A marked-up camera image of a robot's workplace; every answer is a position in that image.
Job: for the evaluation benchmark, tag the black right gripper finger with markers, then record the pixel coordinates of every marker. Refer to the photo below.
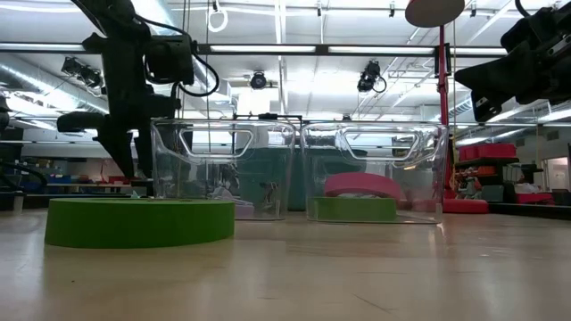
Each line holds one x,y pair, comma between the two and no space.
504,67
504,84

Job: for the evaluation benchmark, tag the red desk lamp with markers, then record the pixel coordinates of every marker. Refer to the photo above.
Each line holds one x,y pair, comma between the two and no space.
442,134

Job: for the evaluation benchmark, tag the red storage bin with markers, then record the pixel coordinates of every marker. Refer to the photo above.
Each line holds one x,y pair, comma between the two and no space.
467,153
496,150

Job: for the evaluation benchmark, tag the pink tape roll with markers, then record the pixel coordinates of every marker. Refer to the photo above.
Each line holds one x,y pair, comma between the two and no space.
357,183

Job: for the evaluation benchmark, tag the green masking tape roll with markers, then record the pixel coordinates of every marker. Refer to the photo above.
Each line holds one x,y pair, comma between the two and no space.
138,223
352,209

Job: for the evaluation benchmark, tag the black aluminium rig frame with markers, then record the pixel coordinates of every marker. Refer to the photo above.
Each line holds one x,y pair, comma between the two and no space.
321,49

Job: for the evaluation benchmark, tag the black shelf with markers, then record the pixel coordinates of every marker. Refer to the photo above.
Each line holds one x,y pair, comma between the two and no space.
486,161

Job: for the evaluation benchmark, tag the clear plastic bin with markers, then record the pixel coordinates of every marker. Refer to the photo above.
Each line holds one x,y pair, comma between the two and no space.
428,187
169,196

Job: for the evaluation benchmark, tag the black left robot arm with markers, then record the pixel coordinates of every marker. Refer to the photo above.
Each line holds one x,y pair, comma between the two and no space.
120,58

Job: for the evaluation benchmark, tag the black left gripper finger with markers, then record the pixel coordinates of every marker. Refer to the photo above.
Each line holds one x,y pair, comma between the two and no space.
122,147
145,151

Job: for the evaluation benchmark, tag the black ceiling camera cluster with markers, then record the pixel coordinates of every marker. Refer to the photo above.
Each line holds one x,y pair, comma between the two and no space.
82,73

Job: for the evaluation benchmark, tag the black overhead camera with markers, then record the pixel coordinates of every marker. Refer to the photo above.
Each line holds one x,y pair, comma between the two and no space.
258,80

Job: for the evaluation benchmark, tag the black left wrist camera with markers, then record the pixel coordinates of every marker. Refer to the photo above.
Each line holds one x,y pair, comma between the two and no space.
169,60

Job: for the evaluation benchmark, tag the white LED light bar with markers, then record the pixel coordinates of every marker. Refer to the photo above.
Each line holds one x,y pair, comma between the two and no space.
379,49
263,48

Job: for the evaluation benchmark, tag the black staple remover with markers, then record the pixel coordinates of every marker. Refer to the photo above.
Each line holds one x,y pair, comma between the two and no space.
270,196

